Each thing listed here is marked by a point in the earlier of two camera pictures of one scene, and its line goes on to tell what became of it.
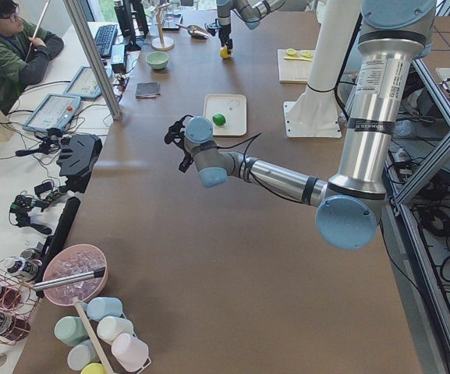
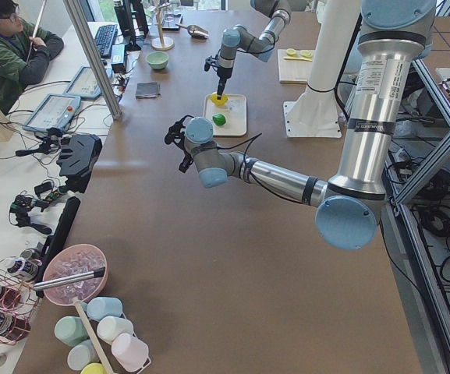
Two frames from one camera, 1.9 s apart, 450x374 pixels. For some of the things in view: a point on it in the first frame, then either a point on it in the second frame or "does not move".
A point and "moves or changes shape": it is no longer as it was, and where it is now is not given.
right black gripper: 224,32 -> 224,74
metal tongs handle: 93,273 does not move
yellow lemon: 224,53 moves or changes shape
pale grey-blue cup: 81,354 does not move
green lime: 218,119 does not move
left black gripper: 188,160 does not move
